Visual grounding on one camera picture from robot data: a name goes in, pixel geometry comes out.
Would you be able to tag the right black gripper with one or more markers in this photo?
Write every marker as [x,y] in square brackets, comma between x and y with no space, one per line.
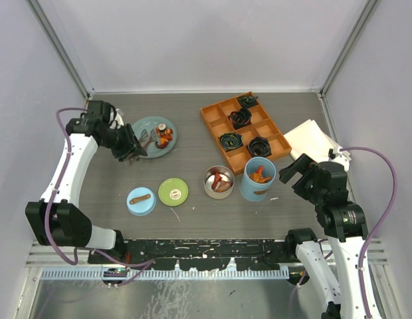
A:
[300,164]

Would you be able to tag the metal tongs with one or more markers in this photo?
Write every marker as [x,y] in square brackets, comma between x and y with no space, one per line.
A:
[146,139]

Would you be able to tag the grey-blue plate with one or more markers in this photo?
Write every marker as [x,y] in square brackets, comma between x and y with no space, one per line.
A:
[151,122]

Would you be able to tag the white folded cloth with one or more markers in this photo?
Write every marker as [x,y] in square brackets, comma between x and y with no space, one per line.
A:
[309,139]

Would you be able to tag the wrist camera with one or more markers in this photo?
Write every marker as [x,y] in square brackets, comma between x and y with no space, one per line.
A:
[105,112]
[332,174]

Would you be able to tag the rolled black tie right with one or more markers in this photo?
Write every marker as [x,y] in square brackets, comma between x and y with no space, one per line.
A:
[259,147]

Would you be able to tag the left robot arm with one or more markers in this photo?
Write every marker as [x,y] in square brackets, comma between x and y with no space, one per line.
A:
[56,219]

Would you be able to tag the slotted cable duct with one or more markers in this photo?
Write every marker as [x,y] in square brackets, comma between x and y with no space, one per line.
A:
[103,273]

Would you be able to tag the blue lid with strap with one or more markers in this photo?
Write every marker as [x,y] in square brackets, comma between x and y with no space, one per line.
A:
[141,201]

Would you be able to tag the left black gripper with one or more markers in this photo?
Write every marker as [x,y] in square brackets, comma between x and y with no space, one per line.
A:
[131,143]

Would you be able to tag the green round lid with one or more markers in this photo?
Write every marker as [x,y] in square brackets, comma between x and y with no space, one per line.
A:
[173,192]

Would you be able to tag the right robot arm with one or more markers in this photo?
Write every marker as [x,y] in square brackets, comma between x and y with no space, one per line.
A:
[348,292]

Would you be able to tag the rolled dark tie top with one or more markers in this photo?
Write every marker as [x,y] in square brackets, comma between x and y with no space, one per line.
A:
[247,101]

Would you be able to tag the orange wooden compartment tray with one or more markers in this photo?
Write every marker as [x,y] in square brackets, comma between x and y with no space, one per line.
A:
[215,117]

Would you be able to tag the rolled dark tie middle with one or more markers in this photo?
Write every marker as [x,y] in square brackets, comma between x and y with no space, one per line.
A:
[240,118]

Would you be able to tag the silver metal bowl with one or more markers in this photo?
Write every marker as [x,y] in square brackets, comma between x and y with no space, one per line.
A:
[218,182]

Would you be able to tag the blue cylindrical lunch container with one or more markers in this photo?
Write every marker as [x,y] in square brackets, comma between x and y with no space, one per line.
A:
[258,176]

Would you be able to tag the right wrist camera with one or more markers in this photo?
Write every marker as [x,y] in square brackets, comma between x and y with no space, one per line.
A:
[332,174]

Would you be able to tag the pile of food pieces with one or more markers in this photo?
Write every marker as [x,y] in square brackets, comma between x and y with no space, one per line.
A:
[164,135]

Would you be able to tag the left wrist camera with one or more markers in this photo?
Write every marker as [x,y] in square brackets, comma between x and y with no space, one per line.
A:
[105,112]

